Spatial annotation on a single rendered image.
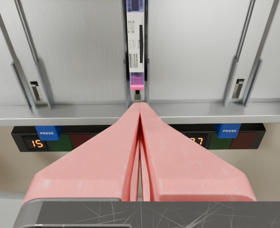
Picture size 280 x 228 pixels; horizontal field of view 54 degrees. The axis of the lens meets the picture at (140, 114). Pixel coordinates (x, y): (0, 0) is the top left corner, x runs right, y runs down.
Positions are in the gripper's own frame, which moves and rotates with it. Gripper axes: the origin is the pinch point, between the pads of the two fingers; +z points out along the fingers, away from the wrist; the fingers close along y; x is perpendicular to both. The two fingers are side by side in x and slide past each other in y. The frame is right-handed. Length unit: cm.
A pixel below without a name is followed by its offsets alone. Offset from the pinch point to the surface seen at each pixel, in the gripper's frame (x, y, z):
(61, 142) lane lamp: 17.4, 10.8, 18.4
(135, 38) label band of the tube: 1.2, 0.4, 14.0
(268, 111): 9.8, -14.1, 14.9
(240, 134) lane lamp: 15.9, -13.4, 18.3
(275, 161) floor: 68, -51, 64
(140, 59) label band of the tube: 3.3, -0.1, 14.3
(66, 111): 10.0, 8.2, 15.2
